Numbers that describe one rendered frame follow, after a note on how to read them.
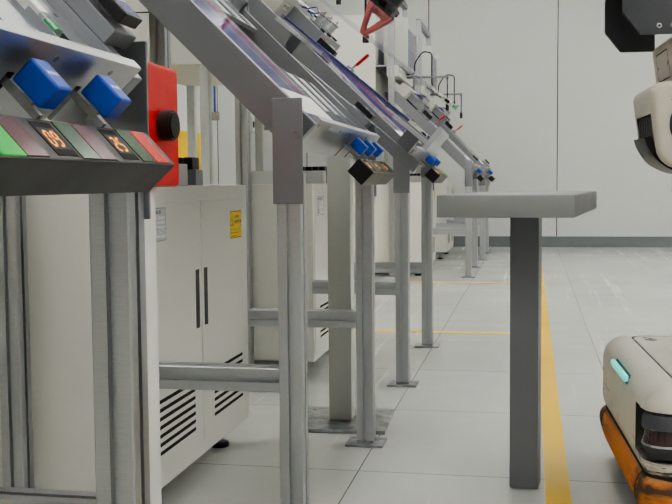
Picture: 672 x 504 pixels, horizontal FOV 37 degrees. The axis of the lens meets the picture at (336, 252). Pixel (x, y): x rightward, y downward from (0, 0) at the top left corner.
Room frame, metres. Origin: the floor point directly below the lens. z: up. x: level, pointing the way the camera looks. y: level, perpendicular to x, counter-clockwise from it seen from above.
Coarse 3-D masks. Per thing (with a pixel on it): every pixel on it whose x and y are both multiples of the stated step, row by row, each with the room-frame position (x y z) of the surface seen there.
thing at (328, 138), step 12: (324, 120) 1.71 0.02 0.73; (312, 132) 1.70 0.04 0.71; (324, 132) 1.78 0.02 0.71; (336, 132) 1.87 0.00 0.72; (348, 132) 1.97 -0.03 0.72; (360, 132) 2.08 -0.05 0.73; (372, 132) 2.27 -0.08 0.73; (312, 144) 1.78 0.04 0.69; (324, 144) 1.87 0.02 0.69; (336, 144) 1.97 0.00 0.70; (348, 144) 2.07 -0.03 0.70; (336, 156) 2.07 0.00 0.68; (348, 156) 2.19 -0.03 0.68
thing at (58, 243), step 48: (192, 192) 2.03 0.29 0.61; (240, 192) 2.37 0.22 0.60; (48, 240) 1.76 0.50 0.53; (192, 240) 2.02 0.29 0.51; (240, 240) 2.35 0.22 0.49; (48, 288) 1.76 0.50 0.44; (192, 288) 2.01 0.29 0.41; (240, 288) 2.35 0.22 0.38; (48, 336) 1.76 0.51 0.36; (192, 336) 2.01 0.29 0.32; (240, 336) 2.34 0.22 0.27; (48, 384) 1.76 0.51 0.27; (0, 432) 1.78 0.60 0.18; (48, 432) 1.76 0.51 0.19; (192, 432) 2.00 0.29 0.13; (0, 480) 1.78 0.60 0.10; (48, 480) 1.76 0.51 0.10
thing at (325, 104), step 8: (296, 80) 2.14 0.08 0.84; (304, 80) 2.27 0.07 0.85; (304, 88) 2.13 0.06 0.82; (312, 88) 2.27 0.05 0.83; (312, 96) 2.13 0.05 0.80; (320, 96) 2.26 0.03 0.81; (320, 104) 2.12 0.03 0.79; (328, 104) 2.26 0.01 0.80; (328, 112) 2.04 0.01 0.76; (336, 112) 2.25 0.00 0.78; (336, 120) 2.03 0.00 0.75; (344, 120) 2.17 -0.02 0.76
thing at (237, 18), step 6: (216, 0) 2.19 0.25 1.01; (222, 0) 2.30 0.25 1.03; (222, 6) 2.19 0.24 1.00; (228, 6) 2.29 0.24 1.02; (228, 12) 2.18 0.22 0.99; (234, 12) 2.29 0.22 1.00; (234, 18) 2.21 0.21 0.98; (240, 18) 2.28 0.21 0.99; (240, 24) 2.27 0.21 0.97; (246, 24) 2.30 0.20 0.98; (252, 30) 2.36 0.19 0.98
